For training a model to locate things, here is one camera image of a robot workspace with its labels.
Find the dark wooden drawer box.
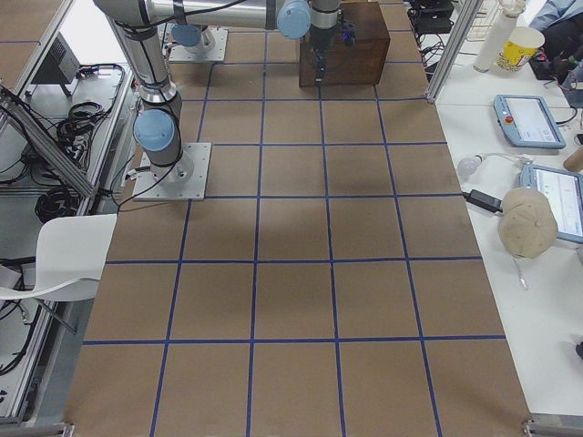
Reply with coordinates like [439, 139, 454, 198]
[299, 2, 391, 88]

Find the white frosted bottle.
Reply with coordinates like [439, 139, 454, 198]
[473, 0, 527, 73]

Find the white light bulb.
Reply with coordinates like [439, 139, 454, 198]
[456, 155, 485, 179]

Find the yellow popcorn cup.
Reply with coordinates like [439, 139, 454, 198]
[495, 26, 545, 72]

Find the black power adapter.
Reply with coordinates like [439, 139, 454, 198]
[463, 189, 503, 214]

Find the blue teach pendant front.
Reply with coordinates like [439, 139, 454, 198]
[493, 95, 566, 150]

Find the blue teach pendant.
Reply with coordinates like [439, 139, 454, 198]
[493, 95, 566, 150]
[518, 164, 582, 244]

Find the beige cap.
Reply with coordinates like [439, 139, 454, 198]
[498, 188, 558, 259]

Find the cardboard tube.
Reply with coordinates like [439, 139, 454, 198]
[563, 147, 583, 172]

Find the blue teach pendant rear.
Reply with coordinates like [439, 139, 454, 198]
[518, 164, 582, 244]

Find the white plastic chair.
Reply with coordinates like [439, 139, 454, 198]
[1, 214, 118, 302]

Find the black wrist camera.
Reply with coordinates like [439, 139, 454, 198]
[339, 17, 356, 46]

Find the aluminium frame post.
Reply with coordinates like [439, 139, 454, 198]
[425, 0, 483, 104]

